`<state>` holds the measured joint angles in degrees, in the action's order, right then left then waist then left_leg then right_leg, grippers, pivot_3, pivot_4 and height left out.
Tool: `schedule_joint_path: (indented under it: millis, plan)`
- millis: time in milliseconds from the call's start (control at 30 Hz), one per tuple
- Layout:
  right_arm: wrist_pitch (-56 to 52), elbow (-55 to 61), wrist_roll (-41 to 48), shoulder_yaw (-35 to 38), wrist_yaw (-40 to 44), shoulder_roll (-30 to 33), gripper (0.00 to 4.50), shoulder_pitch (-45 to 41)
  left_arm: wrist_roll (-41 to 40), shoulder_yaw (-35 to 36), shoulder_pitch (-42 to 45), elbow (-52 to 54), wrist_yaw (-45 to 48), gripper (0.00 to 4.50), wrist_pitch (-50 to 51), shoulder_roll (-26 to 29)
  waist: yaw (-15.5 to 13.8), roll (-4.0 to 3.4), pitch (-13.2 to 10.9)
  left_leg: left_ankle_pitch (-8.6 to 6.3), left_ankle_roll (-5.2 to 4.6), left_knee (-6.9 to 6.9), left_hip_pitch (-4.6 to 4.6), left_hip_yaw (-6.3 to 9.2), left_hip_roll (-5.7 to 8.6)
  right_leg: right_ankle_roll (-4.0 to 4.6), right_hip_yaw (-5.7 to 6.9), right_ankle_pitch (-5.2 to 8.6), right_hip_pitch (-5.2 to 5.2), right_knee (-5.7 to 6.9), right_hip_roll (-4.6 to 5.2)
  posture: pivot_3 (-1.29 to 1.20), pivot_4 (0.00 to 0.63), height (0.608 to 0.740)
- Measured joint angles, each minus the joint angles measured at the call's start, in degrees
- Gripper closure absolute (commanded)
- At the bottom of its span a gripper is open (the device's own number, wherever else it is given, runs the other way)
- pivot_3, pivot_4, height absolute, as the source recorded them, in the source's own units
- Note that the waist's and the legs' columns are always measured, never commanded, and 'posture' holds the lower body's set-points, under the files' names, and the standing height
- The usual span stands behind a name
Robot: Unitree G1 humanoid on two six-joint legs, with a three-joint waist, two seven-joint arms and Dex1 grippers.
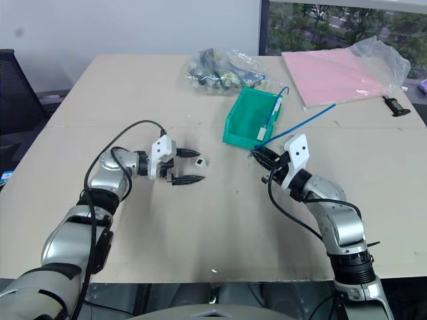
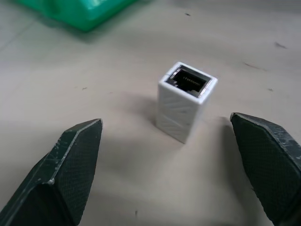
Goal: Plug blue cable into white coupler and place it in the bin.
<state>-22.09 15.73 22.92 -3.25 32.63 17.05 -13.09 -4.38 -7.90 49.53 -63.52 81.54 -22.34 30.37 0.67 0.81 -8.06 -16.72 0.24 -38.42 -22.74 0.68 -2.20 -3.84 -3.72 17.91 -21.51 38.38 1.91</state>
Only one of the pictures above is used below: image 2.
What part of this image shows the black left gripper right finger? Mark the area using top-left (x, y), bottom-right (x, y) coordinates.
top-left (230, 112), bottom-right (301, 226)

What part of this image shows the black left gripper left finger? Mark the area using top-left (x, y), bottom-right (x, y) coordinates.
top-left (0, 118), bottom-right (103, 226)

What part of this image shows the white ethernet coupler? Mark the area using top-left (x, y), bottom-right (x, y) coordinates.
top-left (154, 61), bottom-right (219, 144)

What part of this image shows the green plastic bin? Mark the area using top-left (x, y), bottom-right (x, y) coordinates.
top-left (16, 0), bottom-right (139, 32)

